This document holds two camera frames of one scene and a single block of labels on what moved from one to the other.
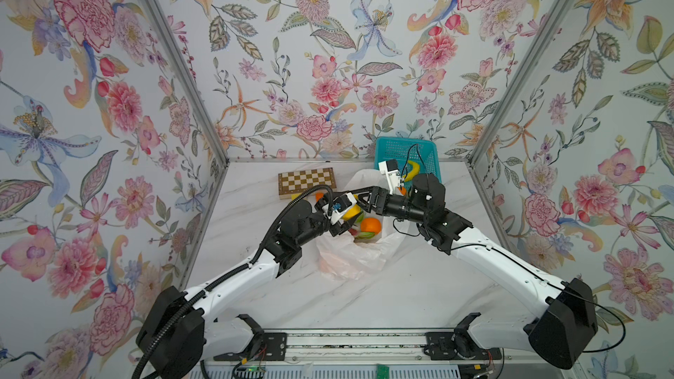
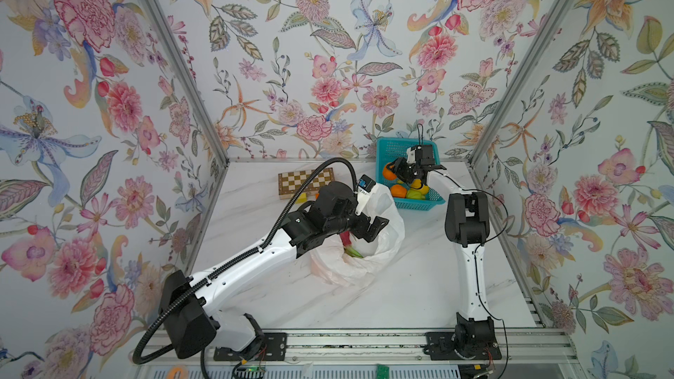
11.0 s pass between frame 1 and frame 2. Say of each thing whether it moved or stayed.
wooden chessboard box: stayed
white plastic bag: moved
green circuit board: stayed
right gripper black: moved
